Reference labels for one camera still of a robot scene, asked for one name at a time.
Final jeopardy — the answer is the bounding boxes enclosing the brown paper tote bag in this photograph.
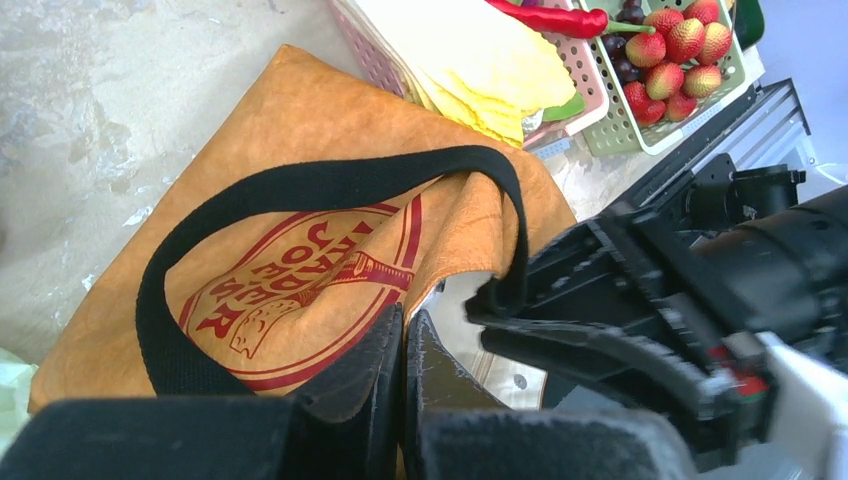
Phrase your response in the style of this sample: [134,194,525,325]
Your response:
[29,45,575,411]

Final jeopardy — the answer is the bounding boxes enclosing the toy napa cabbage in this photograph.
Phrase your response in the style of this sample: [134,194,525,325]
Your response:
[346,1,577,147]

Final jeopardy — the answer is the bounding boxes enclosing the green plastic basket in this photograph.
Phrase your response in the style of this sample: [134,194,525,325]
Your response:
[583,1,749,156]

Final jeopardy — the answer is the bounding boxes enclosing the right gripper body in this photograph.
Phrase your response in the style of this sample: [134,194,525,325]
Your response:
[528,188,847,458]

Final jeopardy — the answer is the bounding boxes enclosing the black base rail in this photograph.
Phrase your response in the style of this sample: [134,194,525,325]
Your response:
[615,78,816,223]

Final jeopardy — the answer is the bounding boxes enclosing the toy grape bunch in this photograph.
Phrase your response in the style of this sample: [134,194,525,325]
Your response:
[602,0,645,84]

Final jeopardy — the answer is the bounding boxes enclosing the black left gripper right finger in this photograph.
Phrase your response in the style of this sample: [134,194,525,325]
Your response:
[402,310,696,480]

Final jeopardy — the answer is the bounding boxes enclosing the toy lychee bunch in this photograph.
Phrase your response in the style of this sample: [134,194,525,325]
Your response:
[619,1,733,127]

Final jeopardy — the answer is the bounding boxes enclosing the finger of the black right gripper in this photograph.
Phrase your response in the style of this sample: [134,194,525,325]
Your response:
[464,274,723,424]

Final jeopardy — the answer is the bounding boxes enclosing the green plastic grocery bag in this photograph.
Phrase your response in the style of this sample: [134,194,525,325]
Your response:
[0,349,38,455]

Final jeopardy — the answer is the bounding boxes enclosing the pink plastic basket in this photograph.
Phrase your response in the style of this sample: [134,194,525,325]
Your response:
[329,1,609,149]

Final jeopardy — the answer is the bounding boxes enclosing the toy red chili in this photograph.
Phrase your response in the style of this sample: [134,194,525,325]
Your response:
[487,0,656,39]

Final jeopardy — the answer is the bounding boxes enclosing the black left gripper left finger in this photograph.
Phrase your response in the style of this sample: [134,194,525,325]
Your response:
[1,305,403,479]

